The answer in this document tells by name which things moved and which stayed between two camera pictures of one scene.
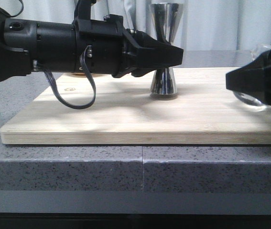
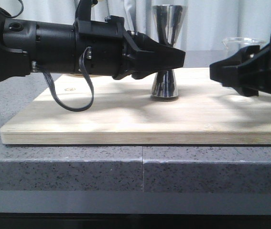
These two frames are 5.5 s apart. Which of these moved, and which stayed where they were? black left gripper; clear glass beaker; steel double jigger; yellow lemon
Moved: clear glass beaker
Stayed: yellow lemon; steel double jigger; black left gripper
